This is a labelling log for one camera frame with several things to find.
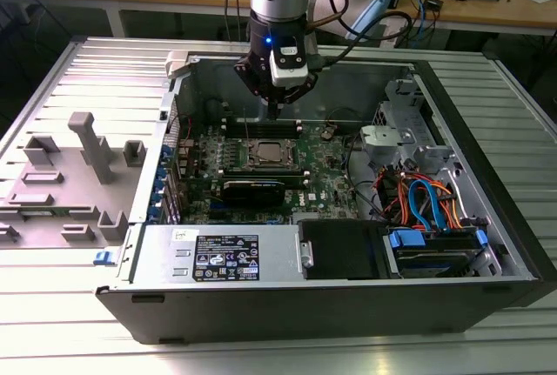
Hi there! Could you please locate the blue expansion card retainer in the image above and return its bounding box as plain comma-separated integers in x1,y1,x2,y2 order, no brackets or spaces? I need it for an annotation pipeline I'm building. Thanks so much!
146,144,175,224

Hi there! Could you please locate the blue flat data wire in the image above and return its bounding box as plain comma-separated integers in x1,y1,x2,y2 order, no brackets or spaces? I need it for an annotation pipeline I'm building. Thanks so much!
408,178,449,232

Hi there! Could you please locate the orange red wire bundle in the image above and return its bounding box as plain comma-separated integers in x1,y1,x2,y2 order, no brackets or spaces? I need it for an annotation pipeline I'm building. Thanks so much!
373,165,475,231

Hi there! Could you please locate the silver metal latch plate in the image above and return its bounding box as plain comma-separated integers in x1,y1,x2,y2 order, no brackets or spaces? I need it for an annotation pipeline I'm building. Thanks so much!
295,239,314,268

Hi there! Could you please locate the metal socket cover frame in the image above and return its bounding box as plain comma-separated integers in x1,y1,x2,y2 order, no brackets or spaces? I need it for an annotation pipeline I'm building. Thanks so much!
250,136,300,168

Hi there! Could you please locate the black graphics card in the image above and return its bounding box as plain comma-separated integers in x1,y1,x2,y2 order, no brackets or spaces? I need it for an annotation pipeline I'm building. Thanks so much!
220,178,287,210

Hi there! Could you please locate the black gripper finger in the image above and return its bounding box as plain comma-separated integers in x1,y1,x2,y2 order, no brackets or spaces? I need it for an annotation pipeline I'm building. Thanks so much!
276,69,320,122
233,57,280,122

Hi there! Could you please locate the black drive bay cover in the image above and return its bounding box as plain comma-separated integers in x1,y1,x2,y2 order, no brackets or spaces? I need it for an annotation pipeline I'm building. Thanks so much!
298,220,388,281

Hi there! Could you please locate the black camera cable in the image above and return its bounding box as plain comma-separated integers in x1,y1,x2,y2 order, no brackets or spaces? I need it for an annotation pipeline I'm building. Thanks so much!
306,0,414,67

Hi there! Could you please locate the silver metal disk cage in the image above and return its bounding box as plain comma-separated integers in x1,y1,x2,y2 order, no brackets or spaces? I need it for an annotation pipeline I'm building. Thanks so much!
359,78,462,176

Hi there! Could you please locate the green motherboard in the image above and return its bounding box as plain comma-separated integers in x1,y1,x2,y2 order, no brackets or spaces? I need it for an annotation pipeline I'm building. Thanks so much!
178,120,379,226

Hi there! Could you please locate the silver power supply unit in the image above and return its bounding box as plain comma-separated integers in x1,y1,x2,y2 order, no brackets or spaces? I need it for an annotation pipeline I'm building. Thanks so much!
130,222,305,285

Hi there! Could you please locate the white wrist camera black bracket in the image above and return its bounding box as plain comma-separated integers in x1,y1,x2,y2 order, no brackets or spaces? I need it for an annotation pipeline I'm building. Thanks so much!
268,45,309,88

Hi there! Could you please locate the CPU socket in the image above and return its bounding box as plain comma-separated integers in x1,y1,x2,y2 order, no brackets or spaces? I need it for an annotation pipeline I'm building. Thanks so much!
248,135,302,170

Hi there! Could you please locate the grey plastic parts rack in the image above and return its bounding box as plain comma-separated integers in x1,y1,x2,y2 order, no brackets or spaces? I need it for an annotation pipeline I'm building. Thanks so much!
0,111,147,251

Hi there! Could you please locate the hard disk in blue carrier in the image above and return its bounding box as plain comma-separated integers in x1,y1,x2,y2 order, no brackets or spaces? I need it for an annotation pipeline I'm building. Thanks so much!
382,226,488,280

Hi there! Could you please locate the black open PC case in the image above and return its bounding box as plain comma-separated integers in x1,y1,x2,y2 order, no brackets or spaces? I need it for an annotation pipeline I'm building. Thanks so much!
94,50,557,345

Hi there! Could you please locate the black wire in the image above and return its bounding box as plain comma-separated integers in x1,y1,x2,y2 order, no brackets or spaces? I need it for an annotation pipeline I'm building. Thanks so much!
345,133,388,224

